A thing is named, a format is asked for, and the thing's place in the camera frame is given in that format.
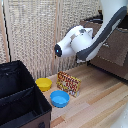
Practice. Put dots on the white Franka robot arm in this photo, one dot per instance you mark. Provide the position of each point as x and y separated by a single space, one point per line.
83 41

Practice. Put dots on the dark brown drawer cabinet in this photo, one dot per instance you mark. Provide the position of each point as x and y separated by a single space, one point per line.
116 50

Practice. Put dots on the granola cereal box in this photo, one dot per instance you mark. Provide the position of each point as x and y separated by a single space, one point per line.
69 84

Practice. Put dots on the yellow plastic bowl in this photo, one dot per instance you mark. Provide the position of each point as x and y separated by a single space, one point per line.
43 84

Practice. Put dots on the blue plastic bowl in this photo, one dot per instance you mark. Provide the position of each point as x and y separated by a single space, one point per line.
60 99

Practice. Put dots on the woven rattan folding screen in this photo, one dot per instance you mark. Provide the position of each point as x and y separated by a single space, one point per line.
30 33

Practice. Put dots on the black fabric storage box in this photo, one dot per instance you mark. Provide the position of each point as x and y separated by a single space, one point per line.
20 96

